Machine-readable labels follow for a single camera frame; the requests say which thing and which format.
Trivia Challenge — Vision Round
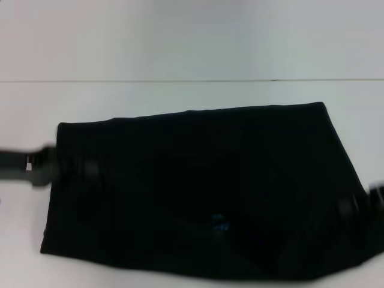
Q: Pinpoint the black shirt with FREE print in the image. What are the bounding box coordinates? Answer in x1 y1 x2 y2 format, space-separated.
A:
40 101 376 288

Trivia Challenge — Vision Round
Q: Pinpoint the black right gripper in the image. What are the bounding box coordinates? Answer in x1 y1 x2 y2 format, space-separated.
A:
338 179 384 220

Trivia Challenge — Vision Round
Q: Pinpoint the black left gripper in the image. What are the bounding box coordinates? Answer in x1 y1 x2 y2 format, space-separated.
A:
0 143 100 188

